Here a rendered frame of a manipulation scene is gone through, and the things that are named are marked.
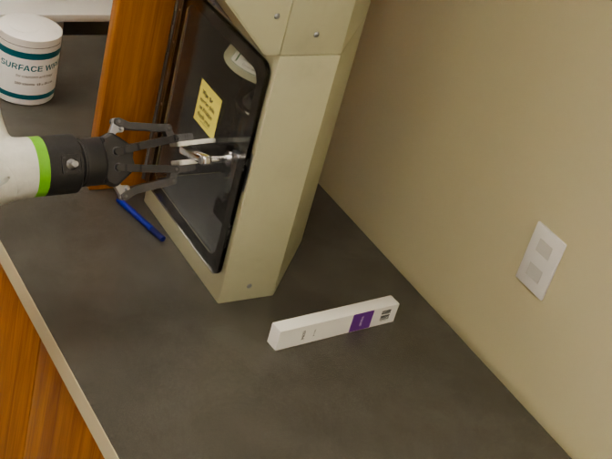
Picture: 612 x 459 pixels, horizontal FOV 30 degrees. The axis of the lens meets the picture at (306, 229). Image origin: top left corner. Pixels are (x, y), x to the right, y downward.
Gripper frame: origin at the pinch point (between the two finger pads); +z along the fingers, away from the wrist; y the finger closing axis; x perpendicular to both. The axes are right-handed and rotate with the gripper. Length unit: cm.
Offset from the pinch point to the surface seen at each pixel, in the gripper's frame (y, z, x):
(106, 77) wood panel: 14.1, -4.2, 23.1
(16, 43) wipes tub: 24, -8, 56
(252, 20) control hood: 18.4, -1.1, -24.5
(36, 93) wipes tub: 14, -4, 61
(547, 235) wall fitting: -18, 47, -32
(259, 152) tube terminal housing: -0.7, 5.2, -12.2
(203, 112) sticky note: 6.4, 3.5, 2.1
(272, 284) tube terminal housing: -24.2, 14.4, 2.8
